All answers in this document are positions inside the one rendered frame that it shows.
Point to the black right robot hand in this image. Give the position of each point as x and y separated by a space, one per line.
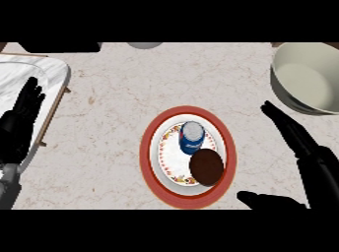
324 178

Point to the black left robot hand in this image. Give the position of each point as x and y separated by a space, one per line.
16 126

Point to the red rimmed plate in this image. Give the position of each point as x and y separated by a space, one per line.
188 157

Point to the blue can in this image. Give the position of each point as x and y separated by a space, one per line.
192 138

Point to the pale green bowl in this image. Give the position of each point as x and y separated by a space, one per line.
315 78

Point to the white marble tray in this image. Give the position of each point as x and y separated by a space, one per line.
20 85

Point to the dark brown round cookie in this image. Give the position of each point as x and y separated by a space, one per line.
205 167

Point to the black appliance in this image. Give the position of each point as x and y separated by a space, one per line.
59 47

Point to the grey round object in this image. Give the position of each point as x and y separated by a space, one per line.
145 45

